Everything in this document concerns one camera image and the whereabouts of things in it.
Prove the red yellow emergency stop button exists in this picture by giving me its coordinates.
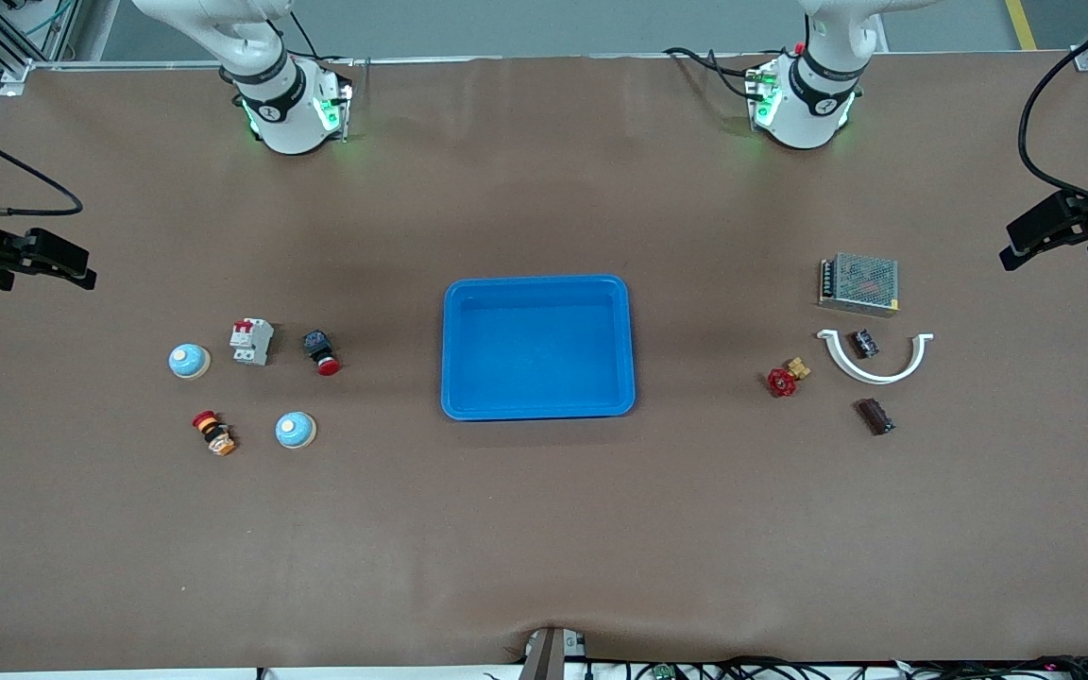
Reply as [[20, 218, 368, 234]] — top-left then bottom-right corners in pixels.
[[191, 410, 238, 458]]

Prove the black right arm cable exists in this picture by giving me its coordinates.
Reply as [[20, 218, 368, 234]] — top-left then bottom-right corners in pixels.
[[0, 113, 84, 220]]

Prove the long brown capacitor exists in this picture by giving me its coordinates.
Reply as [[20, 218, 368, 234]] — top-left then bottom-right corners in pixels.
[[854, 397, 897, 437]]

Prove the white circuit breaker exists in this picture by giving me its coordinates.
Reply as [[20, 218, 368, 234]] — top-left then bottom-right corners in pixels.
[[229, 317, 275, 367]]

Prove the metal table clamp bracket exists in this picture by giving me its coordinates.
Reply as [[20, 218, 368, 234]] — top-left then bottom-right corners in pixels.
[[518, 625, 590, 680]]

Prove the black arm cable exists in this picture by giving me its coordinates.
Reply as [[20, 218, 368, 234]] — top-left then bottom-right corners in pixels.
[[1019, 0, 1088, 223], [0, 113, 84, 220]]

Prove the brass valve red handle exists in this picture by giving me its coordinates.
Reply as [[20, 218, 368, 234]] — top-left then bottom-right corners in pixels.
[[767, 356, 812, 399]]

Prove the blue plastic tray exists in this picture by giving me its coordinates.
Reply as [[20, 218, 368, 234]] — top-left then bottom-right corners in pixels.
[[440, 274, 638, 422]]

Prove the black base cable bundle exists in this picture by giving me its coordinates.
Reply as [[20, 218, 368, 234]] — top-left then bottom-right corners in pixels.
[[665, 45, 772, 100]]

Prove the metal mesh power supply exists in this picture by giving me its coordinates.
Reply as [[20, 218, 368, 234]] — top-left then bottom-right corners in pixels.
[[818, 251, 902, 318]]

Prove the red mushroom push button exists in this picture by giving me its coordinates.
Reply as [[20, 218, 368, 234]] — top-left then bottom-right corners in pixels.
[[303, 329, 343, 378]]

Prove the black floor cable bundle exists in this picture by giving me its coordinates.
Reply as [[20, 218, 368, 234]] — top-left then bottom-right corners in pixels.
[[582, 654, 1088, 680]]

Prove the white half-ring pipe clamp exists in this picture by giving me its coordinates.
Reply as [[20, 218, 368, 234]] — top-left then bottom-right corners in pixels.
[[816, 328, 935, 386]]

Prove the light blue call bell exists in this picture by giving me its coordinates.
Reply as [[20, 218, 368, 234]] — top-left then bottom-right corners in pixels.
[[275, 411, 318, 451], [168, 342, 212, 381]]

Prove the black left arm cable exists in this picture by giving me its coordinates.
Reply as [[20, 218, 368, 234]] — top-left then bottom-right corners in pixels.
[[1019, 0, 1088, 223]]

